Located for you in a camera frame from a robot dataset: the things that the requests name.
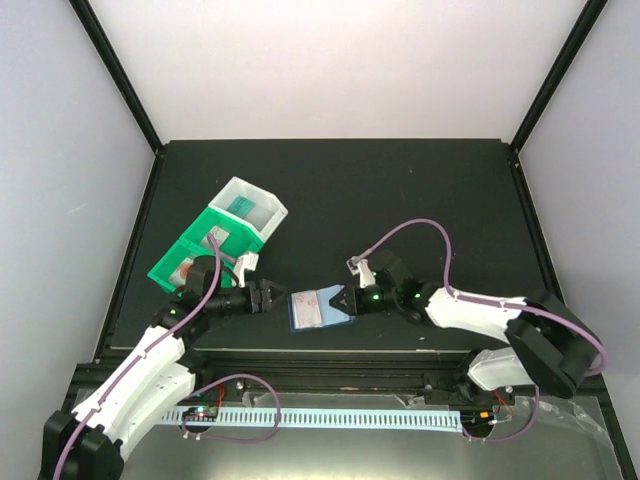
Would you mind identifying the navy blue card holder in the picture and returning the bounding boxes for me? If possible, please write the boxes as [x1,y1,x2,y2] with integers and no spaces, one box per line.
[288,285,354,333]

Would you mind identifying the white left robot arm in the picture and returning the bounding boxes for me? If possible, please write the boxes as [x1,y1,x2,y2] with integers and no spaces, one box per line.
[39,252,282,479]

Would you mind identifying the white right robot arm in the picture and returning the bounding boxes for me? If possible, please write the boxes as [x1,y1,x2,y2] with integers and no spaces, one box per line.
[328,251,602,403]

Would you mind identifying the pink blossom card in sleeve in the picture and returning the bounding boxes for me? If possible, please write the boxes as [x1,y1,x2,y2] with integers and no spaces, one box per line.
[292,290,322,330]

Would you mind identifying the white red card in bin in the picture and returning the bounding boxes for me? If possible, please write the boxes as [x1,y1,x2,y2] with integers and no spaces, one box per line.
[168,257,194,288]

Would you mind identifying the teal VIP card in bin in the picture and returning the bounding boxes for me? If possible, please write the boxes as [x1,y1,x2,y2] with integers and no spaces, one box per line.
[227,196,255,218]

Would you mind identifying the green middle storage bin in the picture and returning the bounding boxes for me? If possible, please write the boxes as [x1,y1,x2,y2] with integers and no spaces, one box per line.
[180,207,264,258]

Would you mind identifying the white storage bin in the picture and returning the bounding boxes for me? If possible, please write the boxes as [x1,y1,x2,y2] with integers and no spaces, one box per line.
[208,176,288,243]

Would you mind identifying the green end storage bin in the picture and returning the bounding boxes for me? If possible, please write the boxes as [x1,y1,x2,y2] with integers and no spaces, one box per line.
[147,239,204,294]

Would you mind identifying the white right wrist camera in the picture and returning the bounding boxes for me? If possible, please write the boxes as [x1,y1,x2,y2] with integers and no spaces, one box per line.
[346,256,376,289]

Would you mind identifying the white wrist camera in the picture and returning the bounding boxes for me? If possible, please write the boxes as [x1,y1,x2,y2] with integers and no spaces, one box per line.
[233,251,259,288]
[346,256,376,289]

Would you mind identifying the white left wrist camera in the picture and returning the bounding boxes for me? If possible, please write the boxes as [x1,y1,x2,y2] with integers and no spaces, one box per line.
[233,251,259,288]

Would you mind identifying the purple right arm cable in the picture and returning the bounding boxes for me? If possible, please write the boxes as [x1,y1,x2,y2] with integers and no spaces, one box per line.
[357,218,609,444]

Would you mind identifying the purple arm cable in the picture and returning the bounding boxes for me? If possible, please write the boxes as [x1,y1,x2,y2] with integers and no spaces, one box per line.
[51,234,281,480]
[357,218,609,444]

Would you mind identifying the white slotted cable duct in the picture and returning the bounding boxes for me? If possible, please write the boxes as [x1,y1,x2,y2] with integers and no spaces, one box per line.
[158,406,462,433]

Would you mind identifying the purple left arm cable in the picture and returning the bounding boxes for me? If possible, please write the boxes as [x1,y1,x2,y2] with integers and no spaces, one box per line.
[51,234,281,480]

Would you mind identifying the black frame post left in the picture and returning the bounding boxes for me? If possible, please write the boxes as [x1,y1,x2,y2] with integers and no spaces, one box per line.
[69,0,164,154]

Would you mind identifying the black frame post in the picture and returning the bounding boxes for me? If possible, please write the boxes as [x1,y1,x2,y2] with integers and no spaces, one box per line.
[510,0,608,154]
[69,0,164,154]

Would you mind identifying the black frame post right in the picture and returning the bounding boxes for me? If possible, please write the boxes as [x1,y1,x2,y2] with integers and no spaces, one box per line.
[510,0,608,154]

